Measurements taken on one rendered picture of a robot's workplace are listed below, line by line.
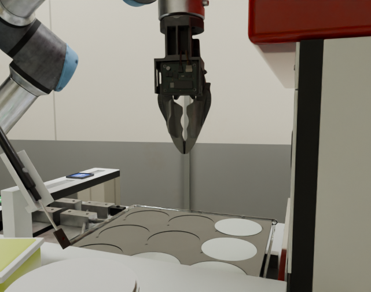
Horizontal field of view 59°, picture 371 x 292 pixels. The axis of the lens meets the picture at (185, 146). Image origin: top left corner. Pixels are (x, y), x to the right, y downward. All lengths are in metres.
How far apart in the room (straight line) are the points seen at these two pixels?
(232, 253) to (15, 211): 0.36
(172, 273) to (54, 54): 0.65
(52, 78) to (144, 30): 1.74
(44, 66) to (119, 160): 1.80
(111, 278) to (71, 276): 0.02
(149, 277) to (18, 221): 0.19
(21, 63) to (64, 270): 0.74
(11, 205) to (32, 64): 0.49
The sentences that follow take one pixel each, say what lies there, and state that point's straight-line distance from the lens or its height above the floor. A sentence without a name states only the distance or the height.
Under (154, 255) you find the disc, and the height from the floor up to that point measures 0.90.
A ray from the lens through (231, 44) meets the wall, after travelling 2.46.
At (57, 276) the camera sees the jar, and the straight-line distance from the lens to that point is 0.21.
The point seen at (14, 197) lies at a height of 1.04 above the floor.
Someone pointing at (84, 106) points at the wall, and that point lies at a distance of 2.72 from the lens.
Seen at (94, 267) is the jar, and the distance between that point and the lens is 0.21.
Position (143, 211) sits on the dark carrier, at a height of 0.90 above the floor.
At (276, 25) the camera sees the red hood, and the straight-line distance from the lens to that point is 0.36.
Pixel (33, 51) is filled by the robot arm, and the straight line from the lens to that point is 0.89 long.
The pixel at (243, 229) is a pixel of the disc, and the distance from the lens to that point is 0.72.
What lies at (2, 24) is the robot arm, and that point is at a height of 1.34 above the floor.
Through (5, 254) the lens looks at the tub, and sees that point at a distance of 0.32.
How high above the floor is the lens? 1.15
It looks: 6 degrees down
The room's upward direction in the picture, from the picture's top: straight up
